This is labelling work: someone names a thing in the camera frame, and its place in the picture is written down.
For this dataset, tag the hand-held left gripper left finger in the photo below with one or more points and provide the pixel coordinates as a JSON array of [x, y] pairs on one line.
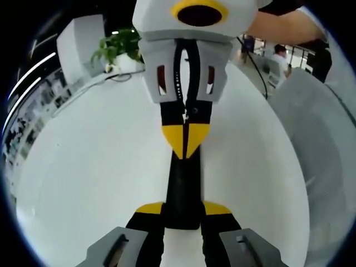
[[144, 222]]

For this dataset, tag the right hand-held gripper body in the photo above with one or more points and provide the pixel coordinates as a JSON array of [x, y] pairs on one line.
[[155, 19]]

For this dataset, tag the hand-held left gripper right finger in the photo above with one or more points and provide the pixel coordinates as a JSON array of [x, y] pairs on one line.
[[219, 222]]

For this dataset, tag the black remote control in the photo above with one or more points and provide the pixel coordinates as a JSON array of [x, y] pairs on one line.
[[183, 189]]

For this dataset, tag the green potted plant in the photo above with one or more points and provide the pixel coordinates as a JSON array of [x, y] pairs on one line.
[[119, 44]]

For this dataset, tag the white square pillar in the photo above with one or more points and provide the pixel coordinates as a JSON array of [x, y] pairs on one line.
[[78, 41]]

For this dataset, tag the grey mesh chair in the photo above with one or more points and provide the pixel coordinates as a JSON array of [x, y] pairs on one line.
[[314, 133]]

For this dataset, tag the black object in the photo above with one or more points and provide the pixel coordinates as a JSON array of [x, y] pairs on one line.
[[320, 61]]

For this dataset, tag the white cabinet row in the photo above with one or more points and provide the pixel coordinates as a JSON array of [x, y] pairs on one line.
[[30, 125]]

